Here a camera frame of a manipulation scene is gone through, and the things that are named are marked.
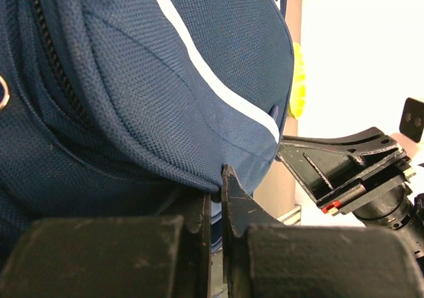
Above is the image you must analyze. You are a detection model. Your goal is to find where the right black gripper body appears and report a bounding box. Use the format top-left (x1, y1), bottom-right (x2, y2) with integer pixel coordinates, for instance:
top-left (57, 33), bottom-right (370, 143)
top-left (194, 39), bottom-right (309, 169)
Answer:
top-left (314, 145), bottom-right (424, 259)

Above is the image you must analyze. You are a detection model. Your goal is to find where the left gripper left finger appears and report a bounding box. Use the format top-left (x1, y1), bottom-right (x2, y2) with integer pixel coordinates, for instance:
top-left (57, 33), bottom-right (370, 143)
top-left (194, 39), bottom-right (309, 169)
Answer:
top-left (1, 192), bottom-right (211, 297)

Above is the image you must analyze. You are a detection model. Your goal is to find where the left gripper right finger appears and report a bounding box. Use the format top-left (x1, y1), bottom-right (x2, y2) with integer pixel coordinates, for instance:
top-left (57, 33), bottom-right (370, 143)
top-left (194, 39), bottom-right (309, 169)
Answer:
top-left (221, 166), bottom-right (423, 297)

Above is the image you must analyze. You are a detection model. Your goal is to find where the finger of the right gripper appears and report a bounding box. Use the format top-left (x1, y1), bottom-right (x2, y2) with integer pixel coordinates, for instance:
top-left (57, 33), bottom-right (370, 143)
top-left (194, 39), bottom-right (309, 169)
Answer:
top-left (277, 127), bottom-right (406, 201)

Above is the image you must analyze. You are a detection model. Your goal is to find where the navy blue backpack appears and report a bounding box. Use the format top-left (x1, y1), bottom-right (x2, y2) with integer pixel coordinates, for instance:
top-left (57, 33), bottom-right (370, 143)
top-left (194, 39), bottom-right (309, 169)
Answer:
top-left (1, 0), bottom-right (293, 262)

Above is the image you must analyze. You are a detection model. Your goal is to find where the green polka dot plate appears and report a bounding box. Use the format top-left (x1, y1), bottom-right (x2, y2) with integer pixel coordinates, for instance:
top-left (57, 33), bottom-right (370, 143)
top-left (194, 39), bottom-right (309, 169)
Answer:
top-left (288, 42), bottom-right (306, 120)

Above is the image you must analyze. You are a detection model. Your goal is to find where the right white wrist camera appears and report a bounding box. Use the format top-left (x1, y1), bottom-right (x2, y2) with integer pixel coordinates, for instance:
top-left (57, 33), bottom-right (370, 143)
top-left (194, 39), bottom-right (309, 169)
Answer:
top-left (399, 97), bottom-right (424, 144)

